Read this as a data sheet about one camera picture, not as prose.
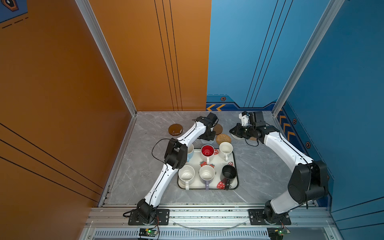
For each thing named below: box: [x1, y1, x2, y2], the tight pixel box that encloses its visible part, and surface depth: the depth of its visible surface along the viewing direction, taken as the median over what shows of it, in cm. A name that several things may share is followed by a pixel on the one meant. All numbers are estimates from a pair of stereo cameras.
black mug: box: [220, 164, 237, 191], surface depth 82 cm
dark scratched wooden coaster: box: [168, 123, 184, 136], surface depth 112 cm
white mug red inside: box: [200, 144, 215, 165], surface depth 92 cm
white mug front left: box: [178, 165, 195, 190], surface depth 82 cm
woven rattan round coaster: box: [215, 133, 232, 145], surface depth 107 cm
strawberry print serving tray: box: [177, 149, 239, 191], surface depth 86 cm
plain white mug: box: [219, 141, 234, 162], surface depth 91 cm
